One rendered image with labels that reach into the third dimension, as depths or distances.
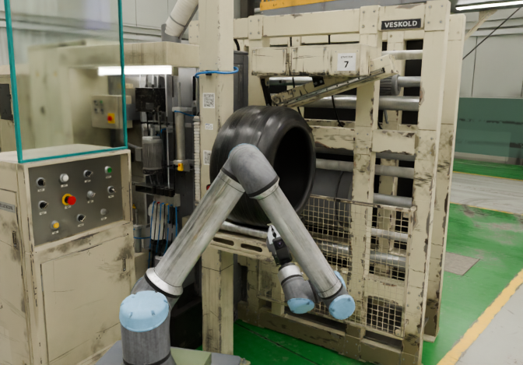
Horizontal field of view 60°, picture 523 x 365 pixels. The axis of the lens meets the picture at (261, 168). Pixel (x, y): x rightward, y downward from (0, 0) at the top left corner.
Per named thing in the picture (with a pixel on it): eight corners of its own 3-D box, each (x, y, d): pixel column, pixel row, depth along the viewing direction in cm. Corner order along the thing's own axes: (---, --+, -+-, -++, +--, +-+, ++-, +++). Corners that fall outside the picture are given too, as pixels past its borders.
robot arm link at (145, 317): (118, 367, 138) (114, 314, 135) (126, 338, 154) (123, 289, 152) (170, 362, 140) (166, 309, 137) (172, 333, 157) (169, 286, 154)
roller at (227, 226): (219, 219, 230) (218, 228, 230) (215, 218, 227) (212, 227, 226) (279, 232, 212) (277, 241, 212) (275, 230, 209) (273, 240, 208)
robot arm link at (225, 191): (116, 321, 153) (240, 137, 149) (124, 298, 170) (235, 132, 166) (155, 342, 156) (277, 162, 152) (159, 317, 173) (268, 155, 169)
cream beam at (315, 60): (250, 75, 241) (250, 47, 239) (274, 77, 263) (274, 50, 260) (359, 75, 210) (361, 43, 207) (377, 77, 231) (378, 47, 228)
